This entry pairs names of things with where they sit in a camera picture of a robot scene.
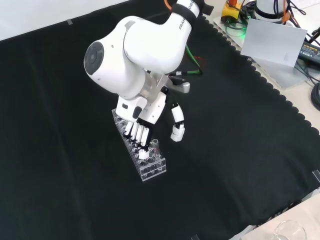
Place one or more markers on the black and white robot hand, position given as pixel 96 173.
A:
pixel 152 112

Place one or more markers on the clear glass test tube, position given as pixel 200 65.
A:
pixel 156 147

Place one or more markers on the pale grey card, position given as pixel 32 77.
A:
pixel 272 42

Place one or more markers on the clear test tube rack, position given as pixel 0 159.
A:
pixel 152 170

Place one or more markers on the black bench cloth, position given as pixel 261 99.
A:
pixel 62 125

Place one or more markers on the yellow stop button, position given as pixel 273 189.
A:
pixel 230 11

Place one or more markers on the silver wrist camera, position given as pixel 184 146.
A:
pixel 183 86

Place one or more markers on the grey tape piece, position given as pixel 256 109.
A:
pixel 70 22
pixel 316 176
pixel 195 237

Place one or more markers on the clear glass vessel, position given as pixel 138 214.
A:
pixel 290 230

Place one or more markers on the black power adapter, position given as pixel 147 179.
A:
pixel 310 51

